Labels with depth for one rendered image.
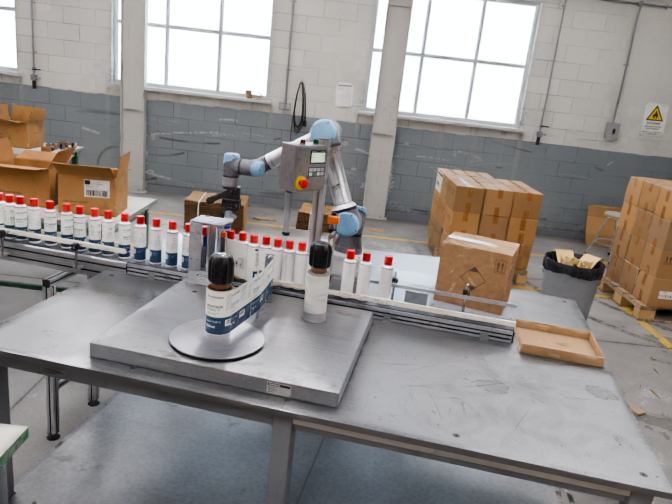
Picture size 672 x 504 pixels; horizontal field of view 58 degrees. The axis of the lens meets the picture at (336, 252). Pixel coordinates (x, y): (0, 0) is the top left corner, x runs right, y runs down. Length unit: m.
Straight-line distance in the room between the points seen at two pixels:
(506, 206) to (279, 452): 4.38
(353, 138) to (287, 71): 1.17
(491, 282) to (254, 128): 5.72
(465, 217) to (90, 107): 5.06
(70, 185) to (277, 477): 2.52
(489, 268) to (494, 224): 3.29
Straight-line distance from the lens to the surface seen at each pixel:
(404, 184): 7.98
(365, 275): 2.44
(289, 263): 2.49
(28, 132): 6.38
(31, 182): 4.13
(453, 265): 2.65
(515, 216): 5.94
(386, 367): 2.08
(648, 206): 6.00
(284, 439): 1.86
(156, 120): 8.25
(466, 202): 5.79
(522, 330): 2.61
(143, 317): 2.21
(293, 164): 2.42
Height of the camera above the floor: 1.76
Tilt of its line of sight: 16 degrees down
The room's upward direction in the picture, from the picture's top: 6 degrees clockwise
